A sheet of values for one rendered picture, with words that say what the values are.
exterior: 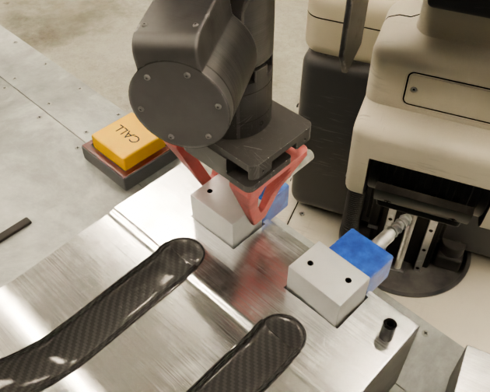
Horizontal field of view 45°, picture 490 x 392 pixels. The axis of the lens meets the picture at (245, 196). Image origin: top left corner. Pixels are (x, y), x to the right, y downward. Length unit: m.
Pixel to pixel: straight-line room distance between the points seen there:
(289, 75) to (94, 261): 1.81
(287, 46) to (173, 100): 2.12
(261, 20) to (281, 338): 0.23
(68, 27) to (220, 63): 2.33
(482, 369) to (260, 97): 0.27
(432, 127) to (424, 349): 0.32
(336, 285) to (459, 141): 0.37
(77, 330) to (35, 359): 0.04
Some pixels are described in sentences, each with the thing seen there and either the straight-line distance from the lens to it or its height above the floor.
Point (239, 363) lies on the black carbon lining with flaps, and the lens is 0.44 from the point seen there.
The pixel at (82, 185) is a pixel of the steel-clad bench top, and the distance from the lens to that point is 0.69.
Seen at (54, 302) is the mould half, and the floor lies 0.88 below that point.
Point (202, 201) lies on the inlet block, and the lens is 0.49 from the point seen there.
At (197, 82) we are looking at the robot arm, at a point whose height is 1.10.
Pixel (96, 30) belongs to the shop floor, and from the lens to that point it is 2.58.
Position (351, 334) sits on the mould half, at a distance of 0.45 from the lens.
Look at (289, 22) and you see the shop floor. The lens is 2.58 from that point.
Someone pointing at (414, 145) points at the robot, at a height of 0.79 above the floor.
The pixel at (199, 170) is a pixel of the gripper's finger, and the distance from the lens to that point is 0.49.
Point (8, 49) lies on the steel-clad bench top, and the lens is 0.95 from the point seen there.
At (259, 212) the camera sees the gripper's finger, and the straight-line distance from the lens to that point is 0.48.
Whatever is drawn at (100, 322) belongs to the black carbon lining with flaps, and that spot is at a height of 0.88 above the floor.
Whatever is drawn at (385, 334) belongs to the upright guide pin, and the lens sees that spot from 0.45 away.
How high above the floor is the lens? 1.27
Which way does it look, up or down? 46 degrees down
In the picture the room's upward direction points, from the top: 1 degrees clockwise
